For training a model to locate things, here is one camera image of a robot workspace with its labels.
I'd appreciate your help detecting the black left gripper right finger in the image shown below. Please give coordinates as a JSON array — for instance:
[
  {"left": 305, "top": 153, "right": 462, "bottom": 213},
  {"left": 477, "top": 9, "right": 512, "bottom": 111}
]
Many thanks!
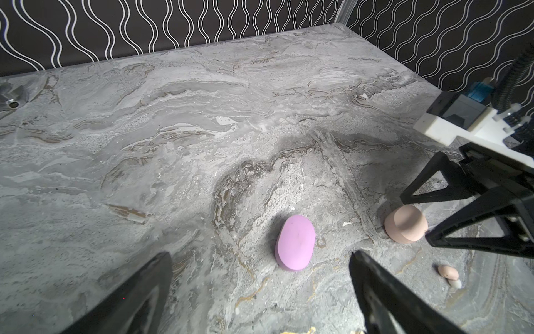
[{"left": 349, "top": 250, "right": 463, "bottom": 333}]

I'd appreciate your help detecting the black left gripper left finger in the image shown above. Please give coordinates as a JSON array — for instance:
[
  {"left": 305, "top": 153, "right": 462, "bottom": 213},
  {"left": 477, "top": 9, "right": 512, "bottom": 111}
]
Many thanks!
[{"left": 63, "top": 252, "right": 172, "bottom": 333}]

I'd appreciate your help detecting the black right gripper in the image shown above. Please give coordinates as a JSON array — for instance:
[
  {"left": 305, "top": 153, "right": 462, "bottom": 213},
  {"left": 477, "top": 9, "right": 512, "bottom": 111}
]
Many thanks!
[{"left": 399, "top": 141, "right": 534, "bottom": 259}]

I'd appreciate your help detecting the pink earbud charging case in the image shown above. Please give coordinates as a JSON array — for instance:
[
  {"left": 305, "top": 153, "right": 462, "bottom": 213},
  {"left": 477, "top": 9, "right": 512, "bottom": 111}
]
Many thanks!
[{"left": 384, "top": 205, "right": 428, "bottom": 244}]

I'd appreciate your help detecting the purple earbud charging case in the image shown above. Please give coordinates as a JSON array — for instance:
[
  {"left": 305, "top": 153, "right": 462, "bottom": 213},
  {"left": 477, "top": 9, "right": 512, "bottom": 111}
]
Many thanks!
[{"left": 275, "top": 215, "right": 317, "bottom": 271}]

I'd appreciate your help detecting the black corrugated cable right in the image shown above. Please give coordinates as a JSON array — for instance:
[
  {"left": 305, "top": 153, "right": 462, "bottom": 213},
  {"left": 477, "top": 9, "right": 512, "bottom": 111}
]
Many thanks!
[{"left": 491, "top": 43, "right": 534, "bottom": 114}]

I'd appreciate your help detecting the adjustable wrench orange handle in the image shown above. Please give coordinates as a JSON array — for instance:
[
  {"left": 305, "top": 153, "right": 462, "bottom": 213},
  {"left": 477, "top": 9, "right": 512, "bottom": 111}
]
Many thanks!
[{"left": 0, "top": 82, "right": 29, "bottom": 111}]

